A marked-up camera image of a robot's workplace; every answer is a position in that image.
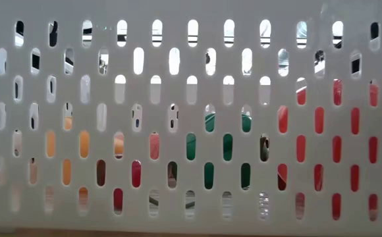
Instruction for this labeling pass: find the green toy bell pepper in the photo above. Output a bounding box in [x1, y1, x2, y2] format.
[167, 112, 253, 191]

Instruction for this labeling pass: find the red toy cherry with stem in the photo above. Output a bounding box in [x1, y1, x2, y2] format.
[113, 160, 142, 215]

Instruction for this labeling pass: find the orange toy fruit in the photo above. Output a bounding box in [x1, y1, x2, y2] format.
[28, 115, 125, 208]

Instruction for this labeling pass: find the red toy tomato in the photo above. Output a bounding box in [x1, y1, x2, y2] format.
[277, 78, 382, 222]

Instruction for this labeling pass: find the white perforated plastic basket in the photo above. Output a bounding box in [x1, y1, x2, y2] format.
[0, 0, 382, 231]

